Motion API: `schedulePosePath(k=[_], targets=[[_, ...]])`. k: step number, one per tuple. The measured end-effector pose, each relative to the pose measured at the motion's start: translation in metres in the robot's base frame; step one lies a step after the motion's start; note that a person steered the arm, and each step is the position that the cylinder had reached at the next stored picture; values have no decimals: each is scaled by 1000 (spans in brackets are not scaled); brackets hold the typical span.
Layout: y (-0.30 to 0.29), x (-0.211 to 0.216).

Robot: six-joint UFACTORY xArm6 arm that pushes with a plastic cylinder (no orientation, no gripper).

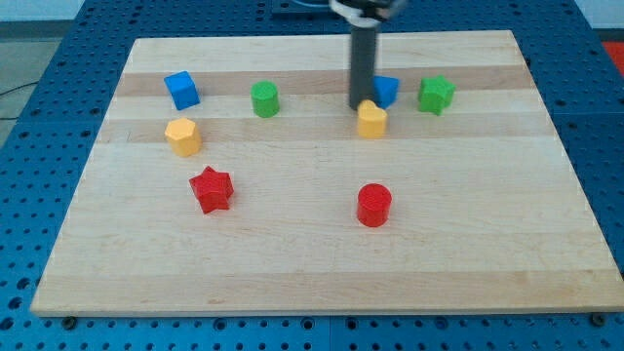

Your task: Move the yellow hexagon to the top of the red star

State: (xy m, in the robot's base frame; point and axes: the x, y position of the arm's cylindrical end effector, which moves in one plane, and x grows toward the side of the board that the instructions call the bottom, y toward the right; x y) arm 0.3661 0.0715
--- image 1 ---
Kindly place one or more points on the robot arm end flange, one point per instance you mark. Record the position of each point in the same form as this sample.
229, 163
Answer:
367, 13

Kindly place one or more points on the red star block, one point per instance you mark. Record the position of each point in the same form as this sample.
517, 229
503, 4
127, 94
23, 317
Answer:
212, 189

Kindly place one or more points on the yellow hexagon block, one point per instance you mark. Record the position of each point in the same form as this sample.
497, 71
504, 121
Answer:
183, 136

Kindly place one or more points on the green star block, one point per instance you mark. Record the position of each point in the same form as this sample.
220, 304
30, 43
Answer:
435, 94

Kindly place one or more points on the red cylinder block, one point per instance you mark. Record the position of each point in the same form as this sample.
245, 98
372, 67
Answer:
374, 203

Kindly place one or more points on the wooden board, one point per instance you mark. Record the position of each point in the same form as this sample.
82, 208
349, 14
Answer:
487, 214

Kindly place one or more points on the yellow heart block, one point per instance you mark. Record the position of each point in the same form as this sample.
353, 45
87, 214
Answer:
372, 120

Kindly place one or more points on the green cylinder block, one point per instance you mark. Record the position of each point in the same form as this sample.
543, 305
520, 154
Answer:
265, 99

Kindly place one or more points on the blue triangle block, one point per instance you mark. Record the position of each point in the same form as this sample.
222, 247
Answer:
385, 90

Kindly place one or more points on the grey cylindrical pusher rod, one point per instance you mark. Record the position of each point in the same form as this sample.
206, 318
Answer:
362, 64

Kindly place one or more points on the blue cube block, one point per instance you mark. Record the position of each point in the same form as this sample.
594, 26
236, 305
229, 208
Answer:
182, 90

